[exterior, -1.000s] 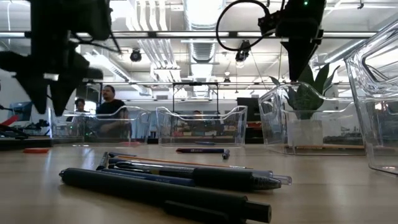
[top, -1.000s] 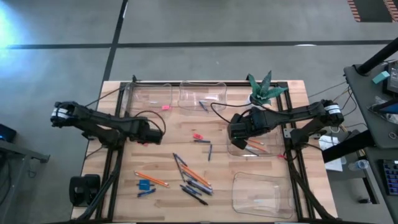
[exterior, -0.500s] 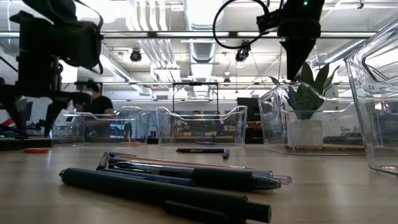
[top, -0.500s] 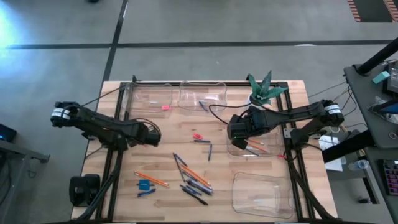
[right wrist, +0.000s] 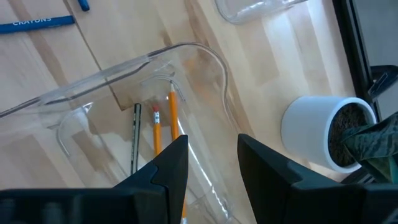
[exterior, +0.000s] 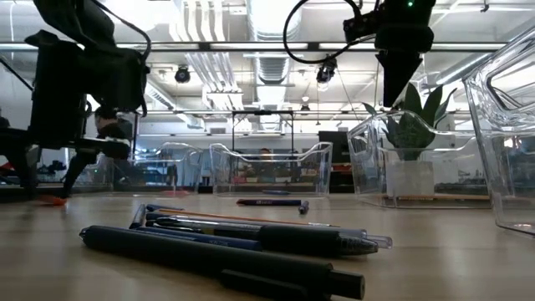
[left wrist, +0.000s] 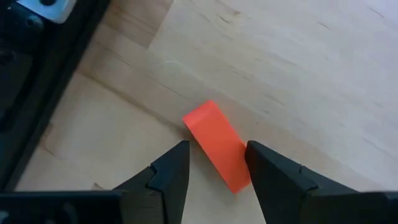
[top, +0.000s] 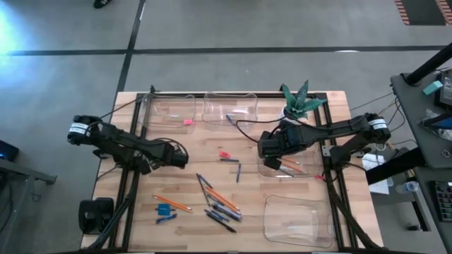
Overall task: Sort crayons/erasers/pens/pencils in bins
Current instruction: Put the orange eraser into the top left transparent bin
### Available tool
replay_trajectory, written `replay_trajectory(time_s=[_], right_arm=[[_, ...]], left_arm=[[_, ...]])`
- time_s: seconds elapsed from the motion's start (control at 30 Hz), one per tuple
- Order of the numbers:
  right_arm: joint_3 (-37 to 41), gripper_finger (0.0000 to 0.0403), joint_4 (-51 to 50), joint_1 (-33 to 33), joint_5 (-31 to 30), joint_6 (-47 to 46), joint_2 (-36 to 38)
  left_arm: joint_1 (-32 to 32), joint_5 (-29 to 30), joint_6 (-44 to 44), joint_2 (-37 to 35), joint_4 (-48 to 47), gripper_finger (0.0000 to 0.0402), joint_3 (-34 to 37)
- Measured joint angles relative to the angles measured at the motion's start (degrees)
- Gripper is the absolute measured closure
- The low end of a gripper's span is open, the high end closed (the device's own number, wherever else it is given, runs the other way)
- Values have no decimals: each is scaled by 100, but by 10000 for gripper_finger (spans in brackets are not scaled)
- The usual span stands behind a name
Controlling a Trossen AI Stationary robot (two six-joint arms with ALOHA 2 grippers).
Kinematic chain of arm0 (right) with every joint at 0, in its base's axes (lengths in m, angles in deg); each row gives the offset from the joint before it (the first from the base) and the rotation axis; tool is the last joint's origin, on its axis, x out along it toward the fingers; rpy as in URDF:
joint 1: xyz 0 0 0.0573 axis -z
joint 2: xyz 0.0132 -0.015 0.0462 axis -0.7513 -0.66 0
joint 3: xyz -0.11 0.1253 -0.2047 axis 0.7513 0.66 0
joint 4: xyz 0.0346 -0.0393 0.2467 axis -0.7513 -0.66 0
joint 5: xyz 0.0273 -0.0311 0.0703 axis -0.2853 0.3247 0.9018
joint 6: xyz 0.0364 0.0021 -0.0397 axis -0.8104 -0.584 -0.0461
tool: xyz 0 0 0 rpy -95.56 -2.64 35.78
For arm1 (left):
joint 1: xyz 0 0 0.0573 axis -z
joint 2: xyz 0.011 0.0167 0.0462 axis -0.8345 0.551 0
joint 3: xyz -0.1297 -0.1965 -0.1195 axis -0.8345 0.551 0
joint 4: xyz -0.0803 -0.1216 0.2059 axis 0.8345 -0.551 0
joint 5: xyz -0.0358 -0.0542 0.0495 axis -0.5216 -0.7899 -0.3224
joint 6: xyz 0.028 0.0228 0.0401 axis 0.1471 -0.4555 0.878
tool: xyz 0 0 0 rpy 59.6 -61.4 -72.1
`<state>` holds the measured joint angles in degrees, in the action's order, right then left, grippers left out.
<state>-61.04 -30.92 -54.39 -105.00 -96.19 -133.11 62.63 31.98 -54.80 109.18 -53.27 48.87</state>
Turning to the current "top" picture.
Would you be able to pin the person's foot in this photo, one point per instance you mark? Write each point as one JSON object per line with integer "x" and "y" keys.
{"x": 101, "y": 3}

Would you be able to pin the white paper sheets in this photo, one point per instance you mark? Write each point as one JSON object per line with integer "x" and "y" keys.
{"x": 372, "y": 162}

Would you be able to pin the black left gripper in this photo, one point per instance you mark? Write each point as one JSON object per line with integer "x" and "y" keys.
{"x": 162, "y": 153}

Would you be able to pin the green succulent in white pot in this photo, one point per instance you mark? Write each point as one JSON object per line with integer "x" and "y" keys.
{"x": 298, "y": 102}

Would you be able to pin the black electronic device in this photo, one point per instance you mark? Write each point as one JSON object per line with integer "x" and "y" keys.
{"x": 446, "y": 88}

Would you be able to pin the black slanted beam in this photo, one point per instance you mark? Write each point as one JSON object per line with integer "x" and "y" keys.
{"x": 392, "y": 166}

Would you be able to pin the black aluminium table frame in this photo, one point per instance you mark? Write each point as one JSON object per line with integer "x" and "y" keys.
{"x": 338, "y": 211}

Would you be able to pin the dark keyboard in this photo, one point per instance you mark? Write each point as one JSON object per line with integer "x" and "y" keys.
{"x": 444, "y": 201}

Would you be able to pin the clear plastic bottle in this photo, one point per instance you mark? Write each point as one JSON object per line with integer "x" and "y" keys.
{"x": 406, "y": 187}

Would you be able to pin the grey desk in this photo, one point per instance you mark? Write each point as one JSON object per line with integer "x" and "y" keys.
{"x": 413, "y": 116}
{"x": 427, "y": 211}

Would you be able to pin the black pen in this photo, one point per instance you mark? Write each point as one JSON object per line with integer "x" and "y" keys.
{"x": 220, "y": 223}

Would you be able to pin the clear barrel gel pen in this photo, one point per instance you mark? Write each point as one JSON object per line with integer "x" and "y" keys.
{"x": 227, "y": 211}
{"x": 226, "y": 214}

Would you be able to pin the black mat striped edges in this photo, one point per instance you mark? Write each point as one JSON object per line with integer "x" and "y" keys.
{"x": 423, "y": 12}

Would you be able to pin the grey cart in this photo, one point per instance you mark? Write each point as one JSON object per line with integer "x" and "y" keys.
{"x": 21, "y": 173}

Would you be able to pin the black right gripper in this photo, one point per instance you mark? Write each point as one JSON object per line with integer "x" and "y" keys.
{"x": 293, "y": 137}

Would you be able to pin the teal box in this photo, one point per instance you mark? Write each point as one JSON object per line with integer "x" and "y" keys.
{"x": 433, "y": 87}

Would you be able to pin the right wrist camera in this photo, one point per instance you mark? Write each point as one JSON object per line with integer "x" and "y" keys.
{"x": 267, "y": 146}

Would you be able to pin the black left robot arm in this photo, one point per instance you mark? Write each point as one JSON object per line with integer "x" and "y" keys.
{"x": 120, "y": 141}

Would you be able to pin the black slanted pole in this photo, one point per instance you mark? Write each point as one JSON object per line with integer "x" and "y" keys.
{"x": 429, "y": 65}

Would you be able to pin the blue pen white print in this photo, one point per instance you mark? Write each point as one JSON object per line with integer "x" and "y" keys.
{"x": 216, "y": 215}

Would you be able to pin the black device blue light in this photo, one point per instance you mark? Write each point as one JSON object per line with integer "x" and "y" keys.
{"x": 8, "y": 151}

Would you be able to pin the tablet with blue screen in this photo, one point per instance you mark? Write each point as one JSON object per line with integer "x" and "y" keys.
{"x": 441, "y": 122}

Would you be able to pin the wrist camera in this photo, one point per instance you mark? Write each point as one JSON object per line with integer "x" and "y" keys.
{"x": 267, "y": 146}
{"x": 179, "y": 160}

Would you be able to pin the black bulky device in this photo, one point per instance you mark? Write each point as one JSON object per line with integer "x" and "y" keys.
{"x": 95, "y": 215}

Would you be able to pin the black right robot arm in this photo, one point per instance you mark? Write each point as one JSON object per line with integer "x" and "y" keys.
{"x": 335, "y": 130}

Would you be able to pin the clear plastic bin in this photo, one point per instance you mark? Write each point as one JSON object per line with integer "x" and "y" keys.
{"x": 219, "y": 106}
{"x": 166, "y": 113}
{"x": 300, "y": 222}
{"x": 307, "y": 166}

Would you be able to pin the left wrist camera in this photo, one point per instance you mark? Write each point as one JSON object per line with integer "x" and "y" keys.
{"x": 179, "y": 160}

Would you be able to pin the small black floor object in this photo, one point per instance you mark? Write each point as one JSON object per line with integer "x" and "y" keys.
{"x": 415, "y": 227}

